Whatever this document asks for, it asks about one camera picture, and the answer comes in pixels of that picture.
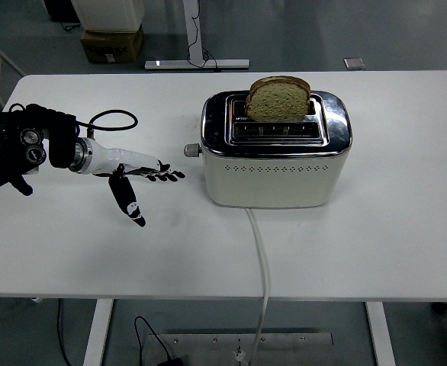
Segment grey metal plate with screws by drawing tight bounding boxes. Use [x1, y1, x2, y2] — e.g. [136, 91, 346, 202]
[146, 332, 335, 366]

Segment brown cardboard box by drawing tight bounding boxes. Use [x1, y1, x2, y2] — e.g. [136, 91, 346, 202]
[80, 24, 145, 64]

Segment white desk leg with foot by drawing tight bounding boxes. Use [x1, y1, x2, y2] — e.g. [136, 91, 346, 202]
[144, 0, 251, 72]

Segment brown bread slice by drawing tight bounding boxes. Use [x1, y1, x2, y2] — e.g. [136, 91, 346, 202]
[244, 75, 312, 124]

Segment thin black cable on desk leg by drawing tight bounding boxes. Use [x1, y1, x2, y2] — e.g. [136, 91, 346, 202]
[186, 0, 218, 72]

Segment white table leg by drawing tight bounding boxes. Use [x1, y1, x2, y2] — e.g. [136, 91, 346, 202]
[365, 301, 397, 366]
[82, 299, 115, 366]

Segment white toaster power cable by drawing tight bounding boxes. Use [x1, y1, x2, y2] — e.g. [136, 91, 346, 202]
[233, 207, 272, 366]

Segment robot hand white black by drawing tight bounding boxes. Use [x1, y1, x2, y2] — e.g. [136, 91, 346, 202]
[88, 139, 187, 229]

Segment cream toaster chrome top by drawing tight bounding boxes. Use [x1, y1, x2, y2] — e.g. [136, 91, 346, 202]
[200, 90, 354, 209]

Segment thin black hanging cable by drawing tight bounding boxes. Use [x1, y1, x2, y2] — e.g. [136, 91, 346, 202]
[56, 299, 74, 366]

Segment black box on floor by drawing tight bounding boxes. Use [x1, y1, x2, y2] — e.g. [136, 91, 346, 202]
[43, 0, 81, 23]

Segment black cable with adapter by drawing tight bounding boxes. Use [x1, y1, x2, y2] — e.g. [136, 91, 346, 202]
[133, 315, 184, 366]

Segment white plastic container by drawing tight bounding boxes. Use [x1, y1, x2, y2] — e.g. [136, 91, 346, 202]
[70, 0, 146, 34]

